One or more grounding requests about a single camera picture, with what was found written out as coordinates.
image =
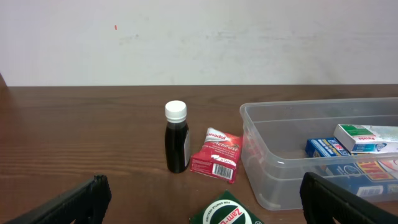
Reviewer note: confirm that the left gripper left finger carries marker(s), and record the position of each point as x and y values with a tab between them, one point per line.
86	203

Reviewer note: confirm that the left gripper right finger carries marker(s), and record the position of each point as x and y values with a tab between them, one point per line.
324	202

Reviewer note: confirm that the blue Kool Fever box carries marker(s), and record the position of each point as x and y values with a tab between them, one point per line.
329	149

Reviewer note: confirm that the white Panadol box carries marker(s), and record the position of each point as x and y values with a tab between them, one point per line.
367	139

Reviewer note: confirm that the clear plastic container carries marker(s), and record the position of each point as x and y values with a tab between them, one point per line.
275	135

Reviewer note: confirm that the dark bottle white cap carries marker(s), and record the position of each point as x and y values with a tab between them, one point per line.
177	137

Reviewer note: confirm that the red Panadol ActiFast box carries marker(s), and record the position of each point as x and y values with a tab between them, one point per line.
219	155

